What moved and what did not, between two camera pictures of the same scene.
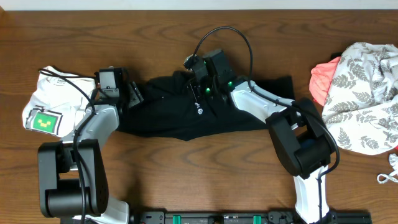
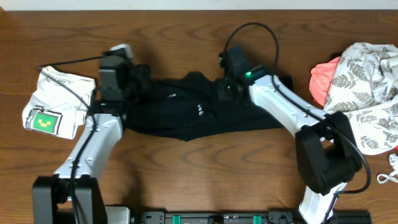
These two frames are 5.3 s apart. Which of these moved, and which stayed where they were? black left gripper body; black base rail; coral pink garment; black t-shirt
Moved: black left gripper body
Stayed: black base rail; coral pink garment; black t-shirt
